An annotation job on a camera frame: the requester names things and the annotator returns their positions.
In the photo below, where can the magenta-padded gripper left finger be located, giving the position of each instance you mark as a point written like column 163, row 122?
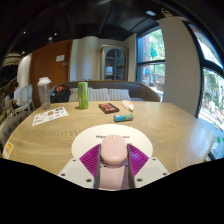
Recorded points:
column 75, row 171

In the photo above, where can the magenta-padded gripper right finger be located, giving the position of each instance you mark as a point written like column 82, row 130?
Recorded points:
column 150, row 170

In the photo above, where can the pink computer mouse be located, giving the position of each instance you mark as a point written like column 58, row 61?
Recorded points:
column 114, row 150

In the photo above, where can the white mouse pad, pink rest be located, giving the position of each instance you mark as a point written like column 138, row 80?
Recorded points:
column 90, row 136

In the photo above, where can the teal small pack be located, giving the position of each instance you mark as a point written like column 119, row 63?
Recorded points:
column 123, row 117

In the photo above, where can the white wrapped packet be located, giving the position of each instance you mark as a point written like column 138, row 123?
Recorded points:
column 127, row 105

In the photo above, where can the yellow code sticker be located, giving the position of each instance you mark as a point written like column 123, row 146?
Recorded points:
column 8, row 150

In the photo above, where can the black and red box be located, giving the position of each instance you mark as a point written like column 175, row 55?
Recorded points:
column 108, row 108

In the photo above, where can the green drink can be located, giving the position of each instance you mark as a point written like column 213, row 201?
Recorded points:
column 83, row 96

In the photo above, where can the black backpack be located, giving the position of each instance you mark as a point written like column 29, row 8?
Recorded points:
column 60, row 95

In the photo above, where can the grey tufted sofa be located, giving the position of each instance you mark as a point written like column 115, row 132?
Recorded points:
column 13, row 123

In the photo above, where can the brown curved sofa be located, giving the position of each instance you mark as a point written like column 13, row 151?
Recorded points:
column 143, row 91

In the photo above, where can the striped cushion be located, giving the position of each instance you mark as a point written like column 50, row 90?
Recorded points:
column 119, row 94
column 98, row 94

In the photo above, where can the clear shaker bottle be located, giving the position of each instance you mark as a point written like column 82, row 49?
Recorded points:
column 44, row 95

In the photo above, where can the group of white chairs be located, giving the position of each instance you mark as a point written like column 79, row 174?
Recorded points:
column 27, row 96

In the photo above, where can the black-framed window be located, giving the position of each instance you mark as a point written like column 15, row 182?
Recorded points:
column 213, row 100
column 151, row 50

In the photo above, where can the person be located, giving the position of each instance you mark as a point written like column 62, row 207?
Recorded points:
column 16, row 95

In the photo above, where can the brown wooden door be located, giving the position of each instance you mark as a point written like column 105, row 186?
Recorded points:
column 50, row 76

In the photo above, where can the arched glass cabinet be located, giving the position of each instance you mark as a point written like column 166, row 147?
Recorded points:
column 114, row 65

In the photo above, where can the white door sign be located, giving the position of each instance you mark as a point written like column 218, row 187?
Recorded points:
column 60, row 58

